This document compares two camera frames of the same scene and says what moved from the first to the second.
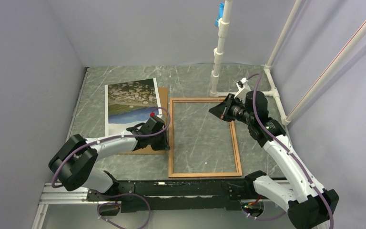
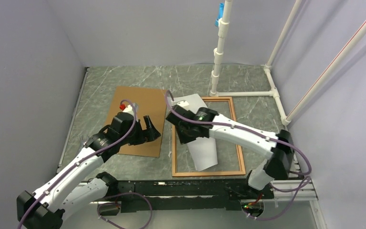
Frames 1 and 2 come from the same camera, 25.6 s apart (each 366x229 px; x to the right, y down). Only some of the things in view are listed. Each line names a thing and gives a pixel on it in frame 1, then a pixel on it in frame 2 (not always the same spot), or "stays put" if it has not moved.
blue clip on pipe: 221,7 stays put
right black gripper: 222,110 → 184,140
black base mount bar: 177,195 stays put
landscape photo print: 128,104 → 203,151
